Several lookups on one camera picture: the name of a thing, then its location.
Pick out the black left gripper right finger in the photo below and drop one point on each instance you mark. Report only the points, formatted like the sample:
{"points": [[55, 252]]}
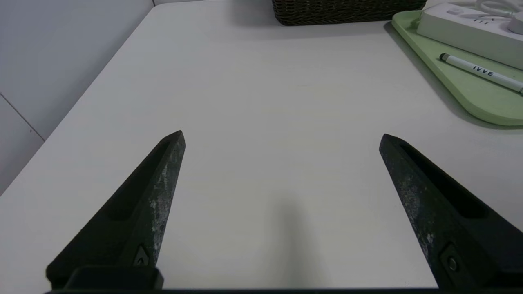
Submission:
{"points": [[441, 220]]}

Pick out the light green plastic tray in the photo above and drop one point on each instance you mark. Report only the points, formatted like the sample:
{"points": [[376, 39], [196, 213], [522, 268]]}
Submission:
{"points": [[470, 94]]}

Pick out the dark brown wicker basket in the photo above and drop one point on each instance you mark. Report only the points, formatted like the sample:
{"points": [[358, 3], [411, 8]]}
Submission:
{"points": [[347, 12]]}

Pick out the white pen with blue print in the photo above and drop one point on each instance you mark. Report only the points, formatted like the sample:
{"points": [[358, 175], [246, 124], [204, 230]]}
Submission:
{"points": [[482, 72]]}

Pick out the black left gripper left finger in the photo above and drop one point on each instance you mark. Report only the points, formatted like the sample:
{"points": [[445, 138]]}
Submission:
{"points": [[135, 220]]}

